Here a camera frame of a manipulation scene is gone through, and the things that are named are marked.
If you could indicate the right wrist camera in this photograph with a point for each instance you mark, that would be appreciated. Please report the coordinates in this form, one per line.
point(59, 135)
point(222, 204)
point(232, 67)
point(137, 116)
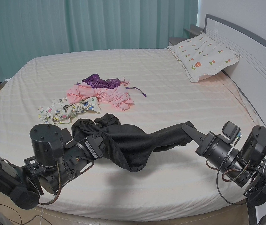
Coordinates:
point(230, 129)

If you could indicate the black T-shirt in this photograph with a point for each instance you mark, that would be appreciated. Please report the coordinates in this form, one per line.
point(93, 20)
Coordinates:
point(128, 144)

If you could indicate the grey bedside table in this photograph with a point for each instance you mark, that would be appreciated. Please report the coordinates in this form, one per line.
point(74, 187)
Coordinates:
point(177, 40)

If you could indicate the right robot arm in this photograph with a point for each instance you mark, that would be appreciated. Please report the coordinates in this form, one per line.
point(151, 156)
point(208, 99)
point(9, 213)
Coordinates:
point(257, 146)

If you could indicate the white printed garment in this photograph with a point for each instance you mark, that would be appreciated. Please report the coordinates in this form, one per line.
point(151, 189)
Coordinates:
point(60, 112)

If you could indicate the blue-green curtain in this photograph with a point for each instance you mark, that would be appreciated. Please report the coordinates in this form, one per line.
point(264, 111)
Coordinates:
point(88, 20)

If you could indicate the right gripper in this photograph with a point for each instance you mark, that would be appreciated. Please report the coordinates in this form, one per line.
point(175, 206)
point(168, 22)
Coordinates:
point(217, 153)

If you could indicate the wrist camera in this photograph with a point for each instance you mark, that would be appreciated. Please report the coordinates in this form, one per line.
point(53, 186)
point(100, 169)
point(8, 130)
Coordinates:
point(230, 129)
point(67, 135)

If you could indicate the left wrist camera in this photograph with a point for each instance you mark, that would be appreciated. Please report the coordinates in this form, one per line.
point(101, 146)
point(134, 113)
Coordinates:
point(67, 135)

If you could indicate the purple garment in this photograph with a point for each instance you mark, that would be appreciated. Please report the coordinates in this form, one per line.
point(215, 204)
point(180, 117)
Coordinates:
point(100, 82)

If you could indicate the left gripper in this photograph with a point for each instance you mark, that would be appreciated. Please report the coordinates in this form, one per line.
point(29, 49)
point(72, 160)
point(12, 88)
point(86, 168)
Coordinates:
point(81, 156)

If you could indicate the white printed pillow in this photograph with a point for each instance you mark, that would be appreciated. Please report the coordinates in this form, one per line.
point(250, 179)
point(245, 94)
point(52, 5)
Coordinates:
point(201, 55)

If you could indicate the pink garment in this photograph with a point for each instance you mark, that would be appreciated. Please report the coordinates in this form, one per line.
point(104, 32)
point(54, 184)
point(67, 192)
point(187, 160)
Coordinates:
point(114, 96)

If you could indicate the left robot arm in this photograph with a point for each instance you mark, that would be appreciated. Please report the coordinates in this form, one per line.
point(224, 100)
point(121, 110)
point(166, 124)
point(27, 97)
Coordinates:
point(45, 144)

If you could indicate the bed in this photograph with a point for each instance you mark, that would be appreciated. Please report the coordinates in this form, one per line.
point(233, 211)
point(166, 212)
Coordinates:
point(147, 78)

